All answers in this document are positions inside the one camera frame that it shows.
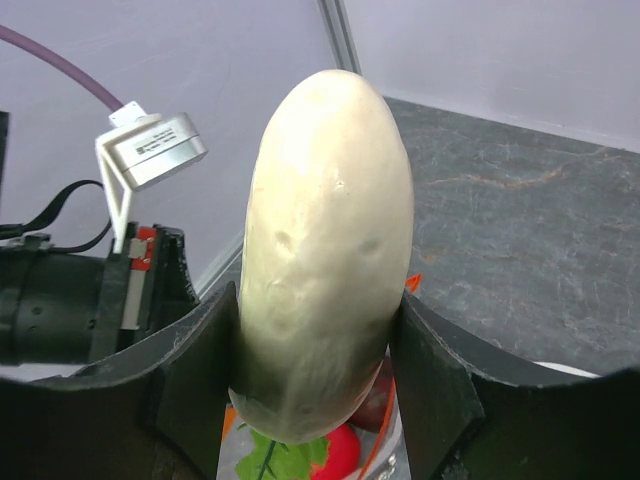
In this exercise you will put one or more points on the white radish with leaves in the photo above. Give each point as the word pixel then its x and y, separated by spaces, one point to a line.
pixel 326 251

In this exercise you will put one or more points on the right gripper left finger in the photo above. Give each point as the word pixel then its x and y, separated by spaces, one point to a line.
pixel 153 411

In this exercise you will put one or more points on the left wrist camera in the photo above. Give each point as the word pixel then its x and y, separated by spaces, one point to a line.
pixel 139 151

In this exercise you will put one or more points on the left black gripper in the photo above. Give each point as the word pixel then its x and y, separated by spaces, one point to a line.
pixel 139 291

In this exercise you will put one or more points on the clear zip top bag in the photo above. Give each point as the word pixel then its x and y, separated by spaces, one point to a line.
pixel 381 455

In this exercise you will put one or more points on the dark red onion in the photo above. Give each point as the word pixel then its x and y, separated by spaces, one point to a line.
pixel 370 415

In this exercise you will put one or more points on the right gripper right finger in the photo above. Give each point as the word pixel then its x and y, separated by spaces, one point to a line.
pixel 473 411

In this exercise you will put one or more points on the red apple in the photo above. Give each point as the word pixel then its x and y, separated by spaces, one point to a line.
pixel 343 459

